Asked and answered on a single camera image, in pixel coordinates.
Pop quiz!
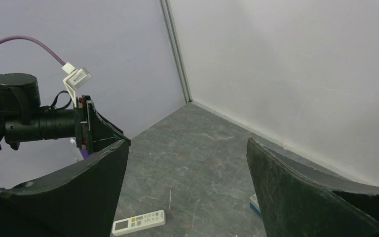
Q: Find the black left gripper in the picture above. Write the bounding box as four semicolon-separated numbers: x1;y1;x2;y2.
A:
75;95;131;155

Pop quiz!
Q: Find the white remote control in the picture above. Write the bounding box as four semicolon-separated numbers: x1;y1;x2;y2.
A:
112;210;166;237

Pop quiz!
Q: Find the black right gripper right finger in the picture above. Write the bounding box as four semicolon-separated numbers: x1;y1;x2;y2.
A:
246;138;379;237

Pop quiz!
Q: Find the purple holder block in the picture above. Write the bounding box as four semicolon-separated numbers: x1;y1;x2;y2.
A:
69;138;90;161

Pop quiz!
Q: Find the blue white brick stack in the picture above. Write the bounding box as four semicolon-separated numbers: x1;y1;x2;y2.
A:
250;194;262;218

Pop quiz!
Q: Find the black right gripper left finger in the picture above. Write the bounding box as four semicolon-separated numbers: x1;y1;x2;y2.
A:
0;140;129;237

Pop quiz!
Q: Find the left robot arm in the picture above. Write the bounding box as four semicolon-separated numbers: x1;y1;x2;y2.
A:
0;73;131;154

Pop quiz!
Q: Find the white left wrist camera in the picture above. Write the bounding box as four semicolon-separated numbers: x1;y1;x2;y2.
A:
62;62;92;108

